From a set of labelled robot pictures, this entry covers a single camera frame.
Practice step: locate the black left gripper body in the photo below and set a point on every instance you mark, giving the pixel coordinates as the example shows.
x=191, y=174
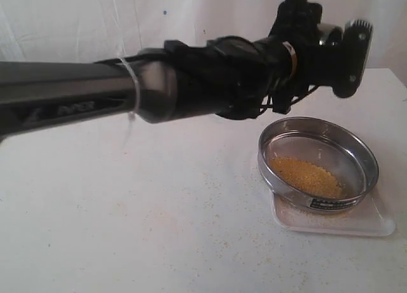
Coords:
x=296, y=28

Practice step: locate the stainless steel cup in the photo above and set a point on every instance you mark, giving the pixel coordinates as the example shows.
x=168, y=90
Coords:
x=329, y=34

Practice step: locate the round steel sieve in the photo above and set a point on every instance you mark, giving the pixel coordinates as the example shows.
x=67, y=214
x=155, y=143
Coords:
x=326, y=145

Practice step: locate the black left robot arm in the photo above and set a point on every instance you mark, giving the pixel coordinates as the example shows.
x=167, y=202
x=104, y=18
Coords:
x=230, y=76

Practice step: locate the yellow grain pile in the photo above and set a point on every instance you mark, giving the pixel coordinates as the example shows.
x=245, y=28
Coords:
x=307, y=177

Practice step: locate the white plastic tray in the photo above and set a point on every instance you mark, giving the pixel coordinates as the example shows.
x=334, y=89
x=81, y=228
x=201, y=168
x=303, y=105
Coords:
x=369, y=219

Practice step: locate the white backdrop curtain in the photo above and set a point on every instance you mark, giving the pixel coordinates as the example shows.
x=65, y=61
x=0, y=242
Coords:
x=87, y=30

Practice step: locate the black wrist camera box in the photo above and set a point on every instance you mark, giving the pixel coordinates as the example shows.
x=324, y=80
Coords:
x=353, y=52

